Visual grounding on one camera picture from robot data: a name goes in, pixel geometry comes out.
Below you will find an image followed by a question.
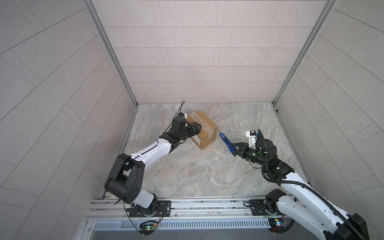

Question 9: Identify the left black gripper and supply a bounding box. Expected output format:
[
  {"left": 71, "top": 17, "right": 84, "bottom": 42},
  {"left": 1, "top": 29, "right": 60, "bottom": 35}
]
[{"left": 176, "top": 122, "right": 202, "bottom": 142}]

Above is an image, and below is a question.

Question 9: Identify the brown taped cardboard box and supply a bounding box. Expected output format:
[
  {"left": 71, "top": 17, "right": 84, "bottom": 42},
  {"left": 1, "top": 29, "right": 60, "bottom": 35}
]
[{"left": 187, "top": 111, "right": 217, "bottom": 150}]

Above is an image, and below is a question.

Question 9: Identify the blue utility knife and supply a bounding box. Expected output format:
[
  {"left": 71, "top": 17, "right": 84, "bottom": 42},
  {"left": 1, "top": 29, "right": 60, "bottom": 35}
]
[{"left": 216, "top": 128, "right": 238, "bottom": 156}]

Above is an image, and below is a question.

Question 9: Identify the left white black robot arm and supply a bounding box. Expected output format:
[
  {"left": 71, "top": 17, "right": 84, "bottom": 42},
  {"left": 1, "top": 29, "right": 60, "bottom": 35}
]
[{"left": 104, "top": 116, "right": 202, "bottom": 215}]

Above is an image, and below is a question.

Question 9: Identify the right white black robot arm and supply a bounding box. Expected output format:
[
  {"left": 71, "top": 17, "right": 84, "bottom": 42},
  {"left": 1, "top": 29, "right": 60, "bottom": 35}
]
[{"left": 225, "top": 139, "right": 370, "bottom": 240}]

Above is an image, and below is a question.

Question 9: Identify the right green circuit board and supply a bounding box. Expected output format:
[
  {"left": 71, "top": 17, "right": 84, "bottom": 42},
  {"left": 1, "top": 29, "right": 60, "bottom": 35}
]
[{"left": 268, "top": 218, "right": 287, "bottom": 233}]

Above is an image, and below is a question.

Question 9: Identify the green circuit board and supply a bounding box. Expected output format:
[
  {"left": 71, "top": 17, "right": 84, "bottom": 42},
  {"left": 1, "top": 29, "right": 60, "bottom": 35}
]
[
  {"left": 139, "top": 221, "right": 159, "bottom": 236},
  {"left": 268, "top": 218, "right": 287, "bottom": 233}
]

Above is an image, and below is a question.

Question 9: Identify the left green circuit board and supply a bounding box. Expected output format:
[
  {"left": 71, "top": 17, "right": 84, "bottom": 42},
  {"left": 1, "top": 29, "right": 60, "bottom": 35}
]
[{"left": 139, "top": 221, "right": 159, "bottom": 236}]

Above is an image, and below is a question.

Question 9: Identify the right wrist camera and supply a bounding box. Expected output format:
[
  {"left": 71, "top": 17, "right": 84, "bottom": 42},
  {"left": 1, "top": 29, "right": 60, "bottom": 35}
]
[{"left": 246, "top": 130, "right": 258, "bottom": 148}]

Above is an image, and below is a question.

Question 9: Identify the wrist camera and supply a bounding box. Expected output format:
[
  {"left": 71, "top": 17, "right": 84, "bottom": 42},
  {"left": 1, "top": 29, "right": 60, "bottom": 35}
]
[
  {"left": 177, "top": 112, "right": 188, "bottom": 119},
  {"left": 246, "top": 130, "right": 258, "bottom": 148}
]

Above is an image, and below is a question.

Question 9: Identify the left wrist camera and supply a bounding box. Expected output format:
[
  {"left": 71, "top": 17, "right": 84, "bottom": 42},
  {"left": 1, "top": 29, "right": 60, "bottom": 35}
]
[{"left": 177, "top": 112, "right": 188, "bottom": 119}]

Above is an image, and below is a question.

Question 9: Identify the left camera black cable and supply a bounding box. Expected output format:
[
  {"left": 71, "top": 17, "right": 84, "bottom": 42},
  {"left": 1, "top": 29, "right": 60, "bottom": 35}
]
[{"left": 161, "top": 100, "right": 186, "bottom": 134}]

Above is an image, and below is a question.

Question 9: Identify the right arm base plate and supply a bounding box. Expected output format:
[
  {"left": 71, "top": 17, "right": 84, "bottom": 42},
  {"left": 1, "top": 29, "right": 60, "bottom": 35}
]
[{"left": 243, "top": 200, "right": 284, "bottom": 216}]

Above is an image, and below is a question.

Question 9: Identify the aluminium front rail frame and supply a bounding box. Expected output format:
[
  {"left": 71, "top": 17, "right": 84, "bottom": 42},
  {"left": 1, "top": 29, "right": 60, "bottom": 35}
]
[{"left": 76, "top": 196, "right": 290, "bottom": 240}]

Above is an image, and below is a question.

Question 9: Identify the black corrugated cable conduit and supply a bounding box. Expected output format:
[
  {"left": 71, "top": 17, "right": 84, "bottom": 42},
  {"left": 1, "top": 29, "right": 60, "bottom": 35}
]
[{"left": 256, "top": 128, "right": 367, "bottom": 240}]

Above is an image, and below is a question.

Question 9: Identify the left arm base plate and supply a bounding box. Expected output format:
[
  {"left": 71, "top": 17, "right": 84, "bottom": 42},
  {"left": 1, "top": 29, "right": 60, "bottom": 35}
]
[{"left": 129, "top": 201, "right": 172, "bottom": 218}]

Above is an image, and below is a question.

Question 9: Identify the left aluminium corner post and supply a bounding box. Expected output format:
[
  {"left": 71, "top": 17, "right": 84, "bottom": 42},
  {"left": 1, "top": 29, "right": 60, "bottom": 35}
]
[{"left": 83, "top": 0, "right": 138, "bottom": 106}]

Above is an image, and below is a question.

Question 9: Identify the aluminium corner post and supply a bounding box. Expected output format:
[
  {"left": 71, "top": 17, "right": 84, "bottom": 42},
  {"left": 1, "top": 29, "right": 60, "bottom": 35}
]
[
  {"left": 83, "top": 0, "right": 138, "bottom": 106},
  {"left": 272, "top": 0, "right": 338, "bottom": 105}
]

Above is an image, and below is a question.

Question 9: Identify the right aluminium corner post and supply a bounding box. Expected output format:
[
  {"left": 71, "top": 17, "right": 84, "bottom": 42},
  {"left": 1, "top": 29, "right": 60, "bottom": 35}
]
[{"left": 272, "top": 0, "right": 338, "bottom": 105}]

